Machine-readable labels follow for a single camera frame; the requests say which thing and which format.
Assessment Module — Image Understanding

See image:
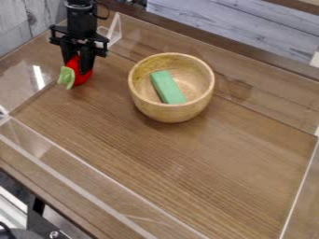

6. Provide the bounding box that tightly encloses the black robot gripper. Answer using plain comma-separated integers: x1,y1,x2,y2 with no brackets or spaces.
50,3,108,75

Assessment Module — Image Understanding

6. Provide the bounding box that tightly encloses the clear acrylic table barrier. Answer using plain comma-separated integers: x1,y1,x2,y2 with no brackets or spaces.
0,105,317,239

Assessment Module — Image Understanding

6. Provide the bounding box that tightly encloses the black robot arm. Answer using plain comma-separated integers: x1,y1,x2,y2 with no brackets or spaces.
50,0,110,75

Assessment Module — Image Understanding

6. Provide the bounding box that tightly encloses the black cable lower left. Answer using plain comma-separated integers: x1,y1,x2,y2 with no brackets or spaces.
0,221,18,239

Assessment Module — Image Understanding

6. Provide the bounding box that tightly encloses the wooden bowl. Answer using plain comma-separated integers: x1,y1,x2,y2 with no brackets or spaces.
128,52,216,123

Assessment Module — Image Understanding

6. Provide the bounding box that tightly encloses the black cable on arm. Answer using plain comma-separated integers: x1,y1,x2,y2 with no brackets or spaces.
94,1,112,21

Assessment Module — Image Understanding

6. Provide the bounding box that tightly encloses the red plush tomato toy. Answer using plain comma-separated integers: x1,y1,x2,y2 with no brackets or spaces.
58,55,92,90

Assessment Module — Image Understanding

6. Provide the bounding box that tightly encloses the black metal bracket with bolt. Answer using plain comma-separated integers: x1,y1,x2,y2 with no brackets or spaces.
27,198,71,239

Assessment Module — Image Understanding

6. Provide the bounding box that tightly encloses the green rectangular block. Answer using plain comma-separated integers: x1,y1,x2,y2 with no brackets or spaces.
151,70,187,105

